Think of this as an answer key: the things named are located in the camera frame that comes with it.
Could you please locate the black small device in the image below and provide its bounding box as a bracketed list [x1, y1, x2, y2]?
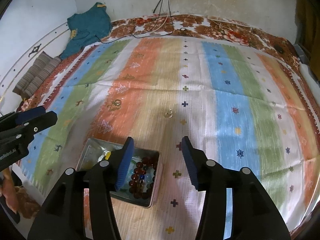
[273, 44, 284, 54]

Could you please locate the silver metal tin box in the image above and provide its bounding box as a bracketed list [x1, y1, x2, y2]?
[76, 138, 163, 208]

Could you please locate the black cable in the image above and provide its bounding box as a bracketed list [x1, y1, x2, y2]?
[72, 0, 188, 43]

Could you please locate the striped grey folded cloth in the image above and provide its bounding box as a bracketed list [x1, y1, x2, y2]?
[12, 51, 61, 99]

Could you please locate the multicolour small bead bracelet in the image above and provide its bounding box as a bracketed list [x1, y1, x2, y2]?
[138, 172, 157, 196]

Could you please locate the dark red bead bracelet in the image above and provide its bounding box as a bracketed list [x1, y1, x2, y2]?
[128, 155, 160, 201]

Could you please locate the striped colourful blanket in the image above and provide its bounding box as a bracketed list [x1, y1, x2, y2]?
[19, 36, 318, 240]

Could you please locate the white cable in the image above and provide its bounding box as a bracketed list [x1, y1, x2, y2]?
[147, 0, 173, 34]

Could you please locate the teal knitted garment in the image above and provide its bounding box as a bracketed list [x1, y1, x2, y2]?
[59, 2, 112, 60]

